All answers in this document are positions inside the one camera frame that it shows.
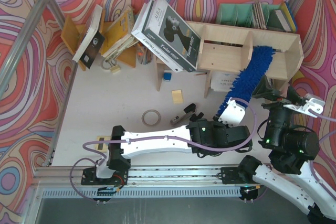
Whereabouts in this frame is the blue fluffy duster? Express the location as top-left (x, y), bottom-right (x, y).
top-left (216, 46), bottom-right (276, 116)

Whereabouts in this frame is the black plastic clip piece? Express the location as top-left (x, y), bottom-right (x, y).
top-left (190, 112), bottom-right (204, 122)

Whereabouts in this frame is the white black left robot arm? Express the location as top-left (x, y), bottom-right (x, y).
top-left (96, 119), bottom-right (253, 179)

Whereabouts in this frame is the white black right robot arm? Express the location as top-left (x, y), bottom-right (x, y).
top-left (238, 76), bottom-right (335, 223)

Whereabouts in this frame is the light wooden bookshelf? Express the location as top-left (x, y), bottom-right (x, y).
top-left (171, 22), bottom-right (304, 97)

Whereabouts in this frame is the grey black stapler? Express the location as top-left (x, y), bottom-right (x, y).
top-left (170, 103), bottom-right (196, 126)

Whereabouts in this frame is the white spiral notebook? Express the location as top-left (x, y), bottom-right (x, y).
top-left (211, 69), bottom-right (275, 95)

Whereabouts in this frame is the yellow sticky note pad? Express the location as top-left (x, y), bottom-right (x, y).
top-left (171, 90), bottom-right (183, 104)

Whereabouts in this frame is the blue stamp block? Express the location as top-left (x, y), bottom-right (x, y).
top-left (163, 71), bottom-right (172, 82)

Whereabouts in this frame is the green desk organizer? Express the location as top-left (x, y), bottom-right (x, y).
top-left (216, 3), bottom-right (291, 32)

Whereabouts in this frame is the blue yellow book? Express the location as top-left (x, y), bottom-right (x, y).
top-left (275, 2), bottom-right (298, 33)

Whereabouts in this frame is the pencil holder with pens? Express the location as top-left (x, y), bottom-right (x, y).
top-left (135, 43), bottom-right (153, 65)

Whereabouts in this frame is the blue yellow calculator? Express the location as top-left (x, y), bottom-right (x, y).
top-left (95, 136), bottom-right (111, 153)

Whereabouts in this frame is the brass padlock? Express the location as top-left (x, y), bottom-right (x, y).
top-left (101, 59), bottom-right (120, 73)

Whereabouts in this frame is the yellow worn book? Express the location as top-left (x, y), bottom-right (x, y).
top-left (101, 6), bottom-right (138, 62)

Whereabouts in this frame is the white book black cover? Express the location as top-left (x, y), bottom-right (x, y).
top-left (72, 5), bottom-right (104, 69)

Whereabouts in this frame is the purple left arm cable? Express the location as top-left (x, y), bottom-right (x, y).
top-left (69, 98), bottom-right (257, 201)

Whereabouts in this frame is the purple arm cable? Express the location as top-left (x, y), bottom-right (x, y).
top-left (69, 98), bottom-right (257, 201)
top-left (308, 108), bottom-right (336, 196)

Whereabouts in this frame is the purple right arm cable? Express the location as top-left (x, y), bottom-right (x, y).
top-left (308, 108), bottom-right (336, 196)

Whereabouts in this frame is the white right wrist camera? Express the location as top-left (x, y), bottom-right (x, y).
top-left (284, 94), bottom-right (326, 118)

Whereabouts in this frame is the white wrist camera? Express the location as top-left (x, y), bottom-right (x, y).
top-left (284, 94), bottom-right (326, 118)
top-left (218, 98), bottom-right (248, 127)

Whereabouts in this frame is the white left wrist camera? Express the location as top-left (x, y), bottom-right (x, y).
top-left (218, 98), bottom-right (248, 127)

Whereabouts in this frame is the aluminium mounting rail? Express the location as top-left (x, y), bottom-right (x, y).
top-left (33, 166), bottom-right (320, 187)

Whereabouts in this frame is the aluminium frame post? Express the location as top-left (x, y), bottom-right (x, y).
top-left (1, 0), bottom-right (49, 98)

